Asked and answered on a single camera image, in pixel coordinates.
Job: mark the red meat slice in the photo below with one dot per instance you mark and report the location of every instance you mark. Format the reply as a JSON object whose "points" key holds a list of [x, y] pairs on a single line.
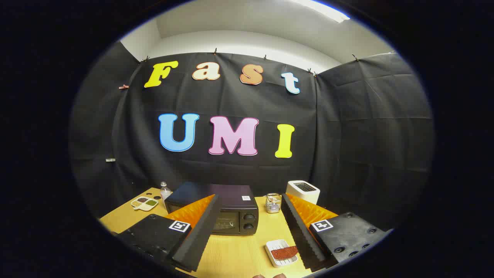
{"points": [[285, 253]]}

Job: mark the white pop-up toaster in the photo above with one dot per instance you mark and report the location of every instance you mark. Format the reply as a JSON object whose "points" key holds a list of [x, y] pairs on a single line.
{"points": [[303, 193]]}

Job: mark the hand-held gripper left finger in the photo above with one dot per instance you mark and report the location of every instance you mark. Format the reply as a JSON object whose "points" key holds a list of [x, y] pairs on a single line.
{"points": [[200, 239]]}

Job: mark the black toaster oven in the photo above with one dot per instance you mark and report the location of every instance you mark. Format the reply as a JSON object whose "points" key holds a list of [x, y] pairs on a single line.
{"points": [[231, 197]]}

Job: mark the white divided sauce plate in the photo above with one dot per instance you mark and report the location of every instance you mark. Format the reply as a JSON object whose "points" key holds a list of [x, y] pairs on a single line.
{"points": [[143, 203]]}

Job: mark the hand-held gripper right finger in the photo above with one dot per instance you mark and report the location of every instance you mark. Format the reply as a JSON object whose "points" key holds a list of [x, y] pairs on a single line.
{"points": [[299, 231]]}

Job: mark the clear plastic bottle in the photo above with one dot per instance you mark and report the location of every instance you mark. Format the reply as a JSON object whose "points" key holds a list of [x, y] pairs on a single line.
{"points": [[165, 193]]}

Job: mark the small white ridged tray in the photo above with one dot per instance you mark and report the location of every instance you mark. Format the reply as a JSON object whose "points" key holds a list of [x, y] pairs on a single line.
{"points": [[277, 244]]}

